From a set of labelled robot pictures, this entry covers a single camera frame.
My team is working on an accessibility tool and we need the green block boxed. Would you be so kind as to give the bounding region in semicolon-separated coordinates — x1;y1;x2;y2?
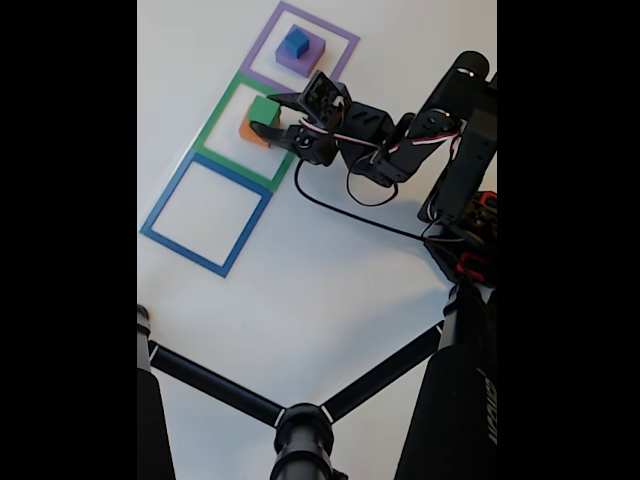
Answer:
248;95;281;127

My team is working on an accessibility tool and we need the orange block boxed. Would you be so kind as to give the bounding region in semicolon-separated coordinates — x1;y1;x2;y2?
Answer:
238;117;274;150

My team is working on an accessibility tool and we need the purple block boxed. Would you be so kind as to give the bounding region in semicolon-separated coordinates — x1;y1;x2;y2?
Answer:
275;24;327;79

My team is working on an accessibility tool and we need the small blue cube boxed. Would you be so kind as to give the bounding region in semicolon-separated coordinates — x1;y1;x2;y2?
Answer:
283;28;310;57

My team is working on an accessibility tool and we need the black red table clamp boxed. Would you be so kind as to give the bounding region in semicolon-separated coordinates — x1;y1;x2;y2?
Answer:
455;251;489;282

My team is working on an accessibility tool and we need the red white servo cable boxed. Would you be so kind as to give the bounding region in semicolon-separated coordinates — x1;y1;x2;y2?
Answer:
298;97;469;244

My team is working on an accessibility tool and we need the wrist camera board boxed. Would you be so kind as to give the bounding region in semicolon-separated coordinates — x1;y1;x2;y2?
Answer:
299;69;350;132

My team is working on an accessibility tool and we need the purple square frame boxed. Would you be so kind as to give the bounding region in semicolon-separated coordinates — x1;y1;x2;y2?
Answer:
240;0;361;95

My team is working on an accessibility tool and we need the green square frame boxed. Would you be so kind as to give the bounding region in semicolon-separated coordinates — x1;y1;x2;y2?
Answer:
192;70;307;194

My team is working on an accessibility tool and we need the black cable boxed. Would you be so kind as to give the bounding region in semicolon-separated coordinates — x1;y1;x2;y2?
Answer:
293;159;436;244

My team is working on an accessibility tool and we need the blue square frame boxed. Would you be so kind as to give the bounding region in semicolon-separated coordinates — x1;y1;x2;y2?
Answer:
139;151;273;279

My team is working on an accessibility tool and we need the black camera tripod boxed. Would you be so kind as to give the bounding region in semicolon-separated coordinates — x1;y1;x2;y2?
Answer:
137;284;498;480

